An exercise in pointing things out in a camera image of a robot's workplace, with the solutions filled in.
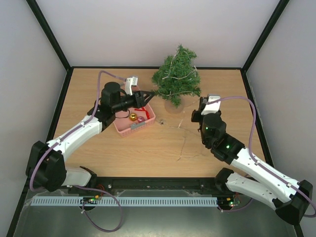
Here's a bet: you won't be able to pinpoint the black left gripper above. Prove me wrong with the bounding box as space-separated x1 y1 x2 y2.
113 90 155 114

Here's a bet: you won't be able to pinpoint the clear led string lights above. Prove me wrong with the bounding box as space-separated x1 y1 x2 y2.
158 46 205 162

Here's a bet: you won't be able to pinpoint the pink perforated plastic basket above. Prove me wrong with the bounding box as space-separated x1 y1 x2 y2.
113 104 156 137

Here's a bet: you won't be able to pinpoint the pink bauble ornament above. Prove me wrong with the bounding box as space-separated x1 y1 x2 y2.
137 116 145 123

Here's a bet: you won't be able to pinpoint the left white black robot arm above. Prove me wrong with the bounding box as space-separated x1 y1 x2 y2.
26 82 155 192

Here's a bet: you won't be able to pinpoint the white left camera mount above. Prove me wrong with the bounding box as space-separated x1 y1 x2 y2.
124 82 133 95

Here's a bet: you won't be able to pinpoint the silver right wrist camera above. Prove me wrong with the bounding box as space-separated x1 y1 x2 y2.
207 94 221 103

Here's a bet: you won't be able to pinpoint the round wooden tree base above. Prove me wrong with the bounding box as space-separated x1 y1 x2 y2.
164 100 184 114

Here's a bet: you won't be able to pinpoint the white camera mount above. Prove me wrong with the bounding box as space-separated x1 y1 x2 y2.
124 82 133 95
201 100 221 116

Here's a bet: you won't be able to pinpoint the red ribbon bow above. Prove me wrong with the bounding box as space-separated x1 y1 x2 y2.
134 107 150 119

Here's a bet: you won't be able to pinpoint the small green christmas tree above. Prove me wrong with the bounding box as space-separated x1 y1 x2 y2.
151 44 202 109

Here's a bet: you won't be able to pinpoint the gold bauble ornament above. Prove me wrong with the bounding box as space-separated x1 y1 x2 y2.
129 113 138 121

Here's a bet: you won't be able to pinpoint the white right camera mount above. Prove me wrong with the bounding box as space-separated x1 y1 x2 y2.
201 100 221 116

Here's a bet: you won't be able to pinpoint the light blue slotted cable duct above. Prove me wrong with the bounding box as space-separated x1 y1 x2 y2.
31 196 218 207

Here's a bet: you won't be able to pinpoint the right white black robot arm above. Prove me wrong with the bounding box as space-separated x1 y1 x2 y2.
191 94 315 226

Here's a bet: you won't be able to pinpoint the black front frame rail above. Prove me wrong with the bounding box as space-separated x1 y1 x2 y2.
24 175 272 196

